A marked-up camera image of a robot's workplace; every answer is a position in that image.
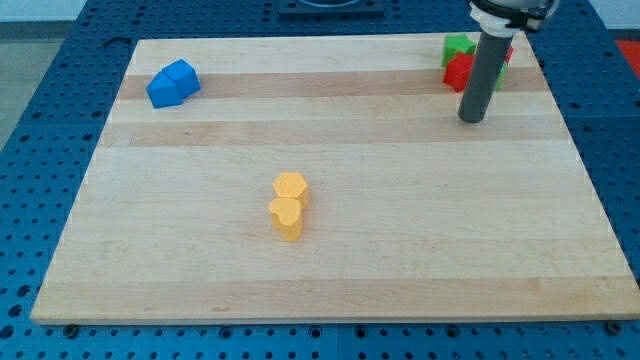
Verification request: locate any red circle block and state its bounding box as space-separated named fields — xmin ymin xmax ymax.
xmin=505 ymin=46 xmax=514 ymax=64

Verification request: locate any yellow heart block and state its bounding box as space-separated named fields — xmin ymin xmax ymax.
xmin=268 ymin=198 xmax=303 ymax=242

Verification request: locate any wooden board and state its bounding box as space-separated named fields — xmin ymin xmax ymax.
xmin=31 ymin=34 xmax=639 ymax=325

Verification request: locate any yellow hexagon block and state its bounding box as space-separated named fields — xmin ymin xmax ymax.
xmin=272 ymin=172 xmax=310 ymax=209

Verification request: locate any green block behind rod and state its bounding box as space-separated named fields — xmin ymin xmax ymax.
xmin=495 ymin=61 xmax=508 ymax=91

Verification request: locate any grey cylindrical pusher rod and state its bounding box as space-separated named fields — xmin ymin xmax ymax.
xmin=458 ymin=31 xmax=512 ymax=124

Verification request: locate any red star block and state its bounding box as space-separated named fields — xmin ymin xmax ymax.
xmin=442 ymin=53 xmax=474 ymax=92

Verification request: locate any green star block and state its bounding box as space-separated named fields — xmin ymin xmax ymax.
xmin=441 ymin=33 xmax=477 ymax=67

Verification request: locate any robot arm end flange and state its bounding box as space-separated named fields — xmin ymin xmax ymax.
xmin=469 ymin=0 xmax=560 ymax=38

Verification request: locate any blue cube block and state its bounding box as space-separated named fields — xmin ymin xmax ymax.
xmin=162 ymin=59 xmax=200 ymax=98

